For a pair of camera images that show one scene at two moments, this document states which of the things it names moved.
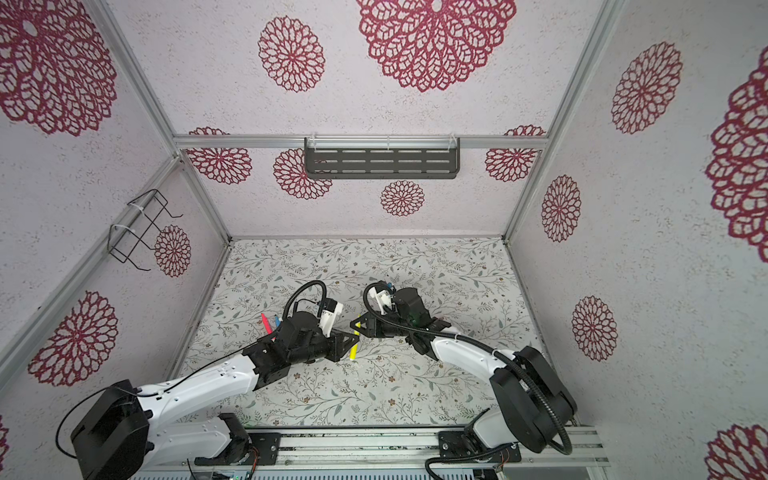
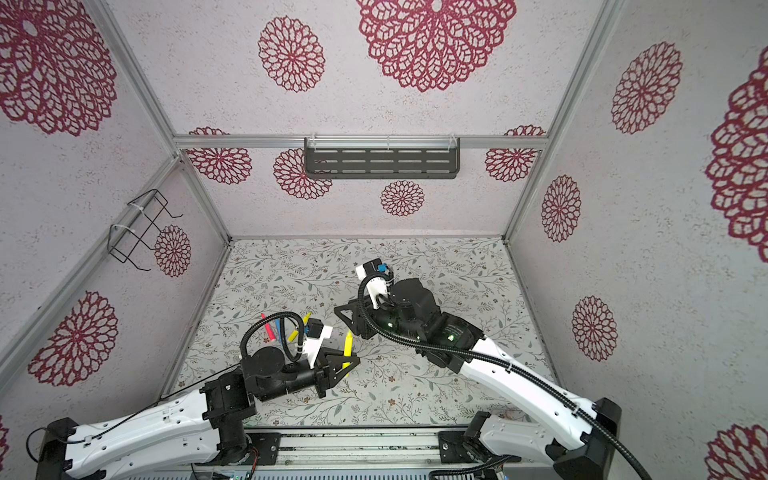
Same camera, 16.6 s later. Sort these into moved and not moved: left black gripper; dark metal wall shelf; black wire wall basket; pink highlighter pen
Moved: left black gripper
Not moved: dark metal wall shelf; black wire wall basket; pink highlighter pen
